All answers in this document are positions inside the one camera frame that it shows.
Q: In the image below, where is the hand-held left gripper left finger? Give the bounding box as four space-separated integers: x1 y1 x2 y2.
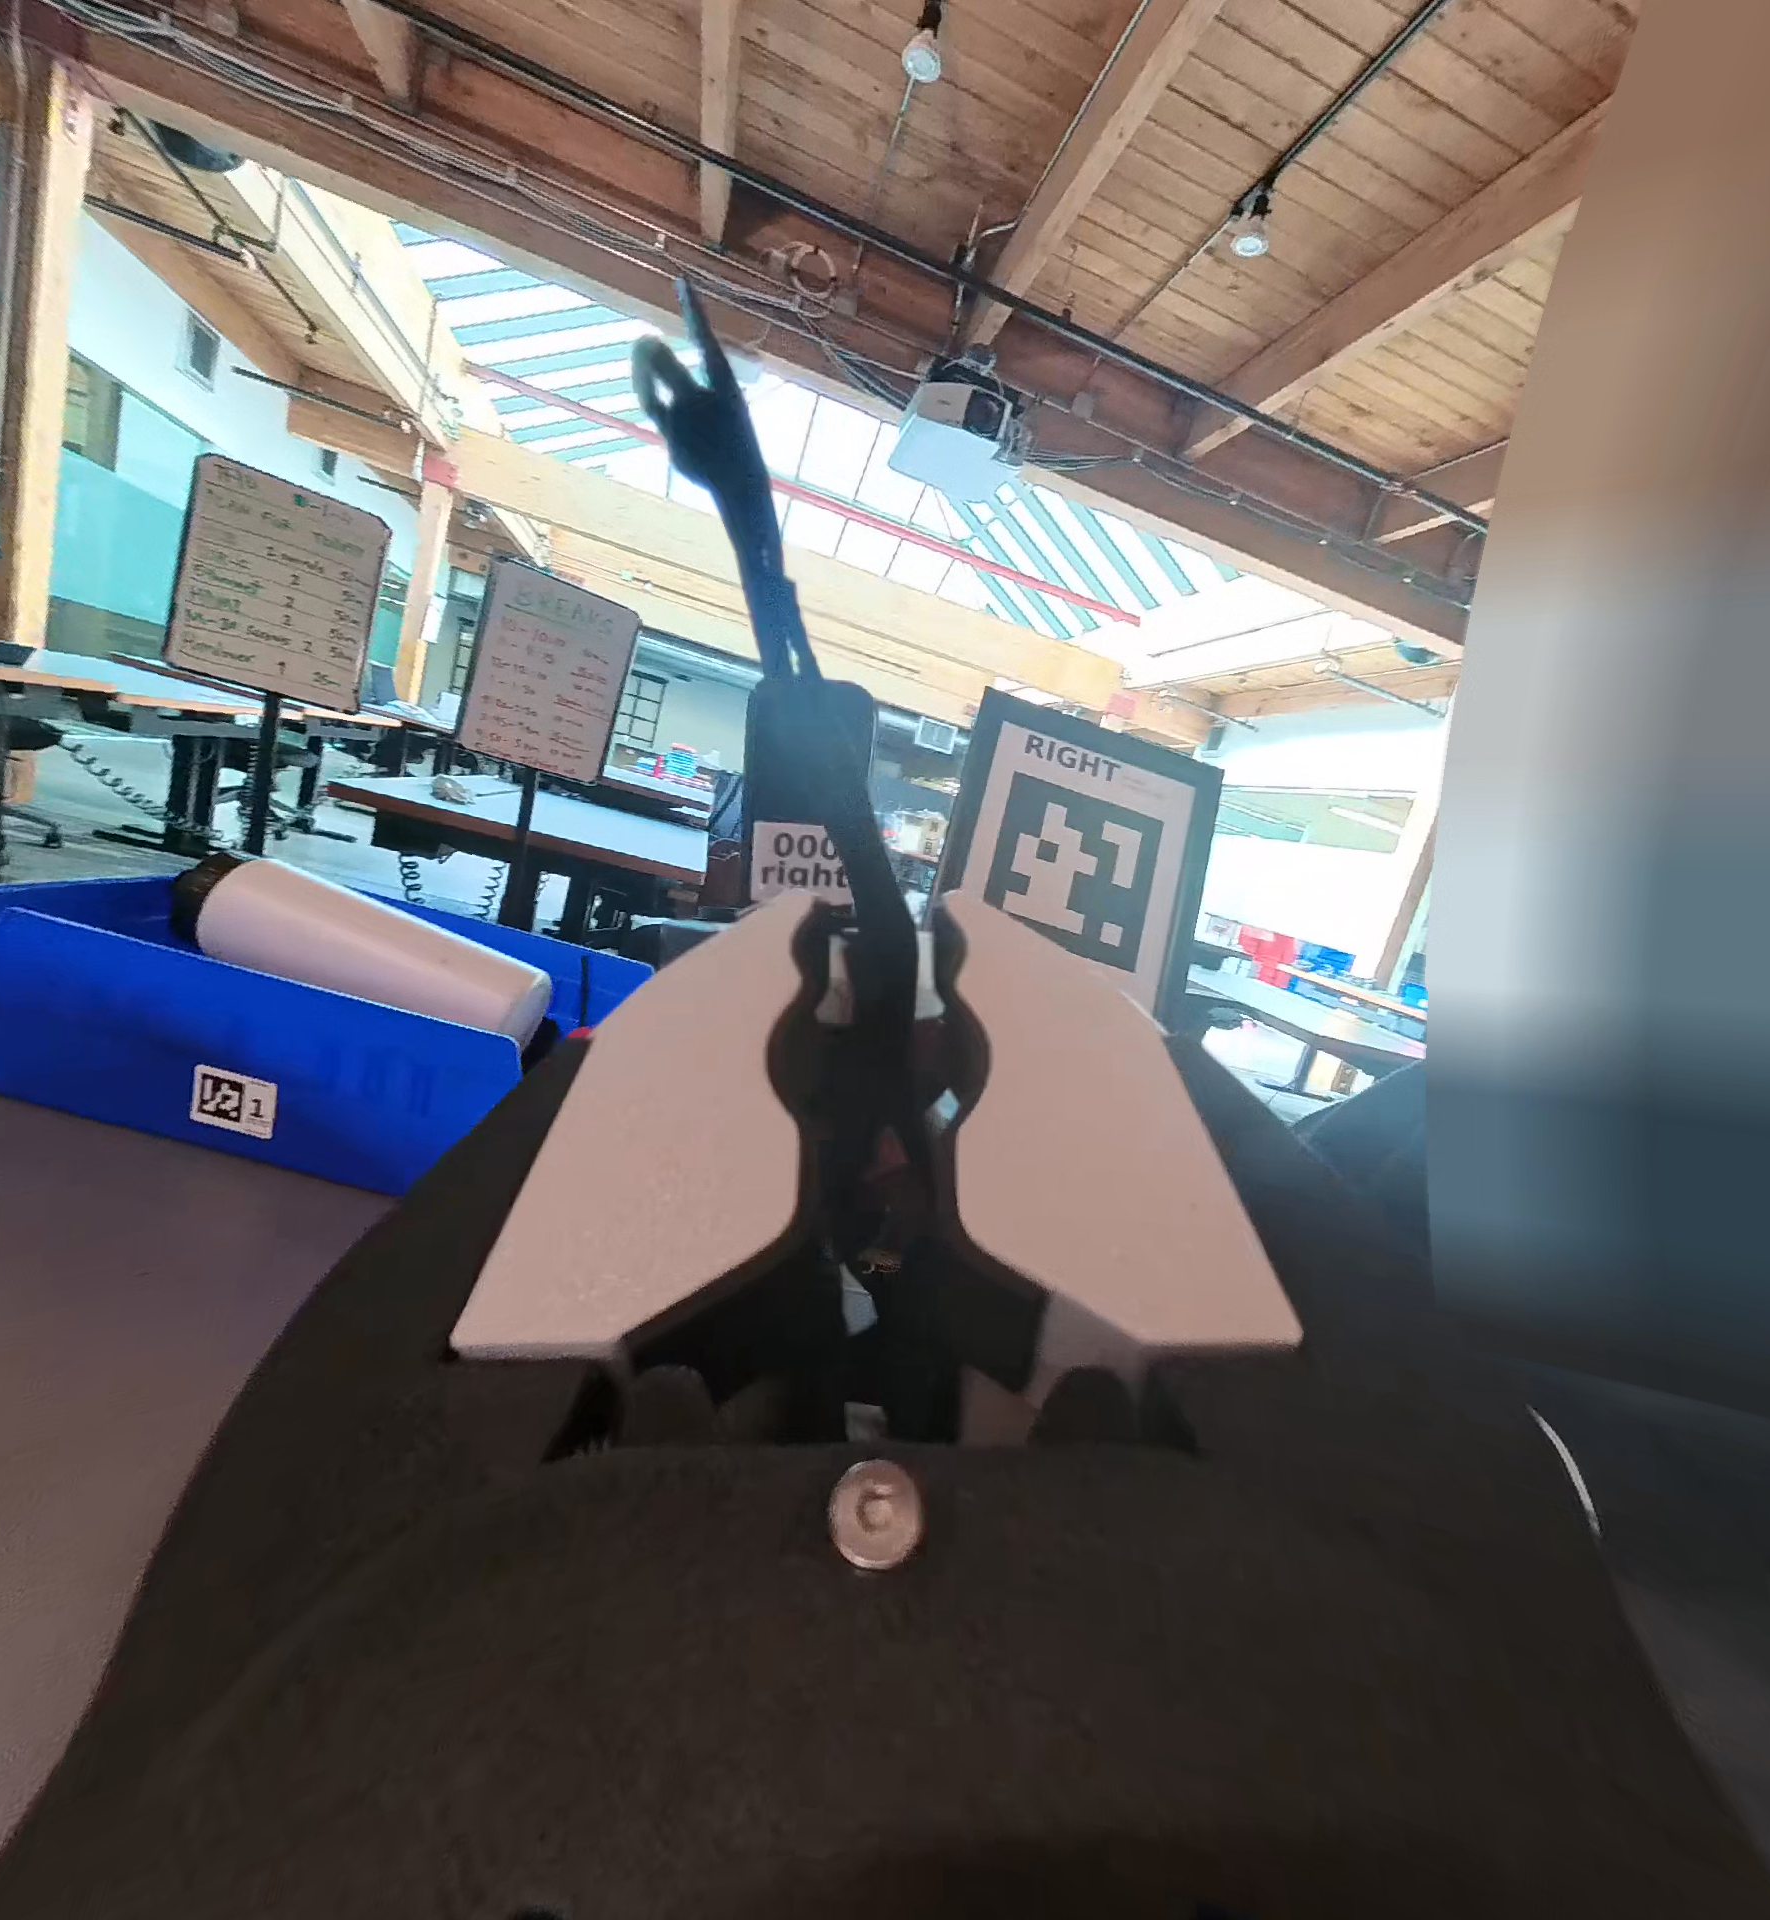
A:
450 893 819 1364

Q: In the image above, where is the blue plastic bin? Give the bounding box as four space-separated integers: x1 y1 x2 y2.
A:
0 873 658 1192

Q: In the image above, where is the whiteboard with green heading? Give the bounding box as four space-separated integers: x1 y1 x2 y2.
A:
450 553 643 933

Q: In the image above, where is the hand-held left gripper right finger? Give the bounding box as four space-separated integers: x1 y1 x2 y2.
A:
924 893 1305 1399

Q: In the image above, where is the thin black cable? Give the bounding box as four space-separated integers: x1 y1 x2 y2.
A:
628 273 975 1353

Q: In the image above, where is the white bottle with black cap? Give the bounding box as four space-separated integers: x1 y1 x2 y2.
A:
173 858 559 1047

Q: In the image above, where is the ceiling projector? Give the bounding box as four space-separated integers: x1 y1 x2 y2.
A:
893 354 1034 501

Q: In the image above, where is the wooden desk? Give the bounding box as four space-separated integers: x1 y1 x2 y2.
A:
0 648 425 883

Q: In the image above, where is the grey top desk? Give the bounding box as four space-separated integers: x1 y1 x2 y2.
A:
327 771 712 938
1195 968 1430 1105

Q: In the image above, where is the framed code sign on stand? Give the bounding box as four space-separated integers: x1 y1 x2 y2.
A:
950 687 1229 1033

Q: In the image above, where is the whiteboard with black heading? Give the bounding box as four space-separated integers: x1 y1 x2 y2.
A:
161 453 395 858

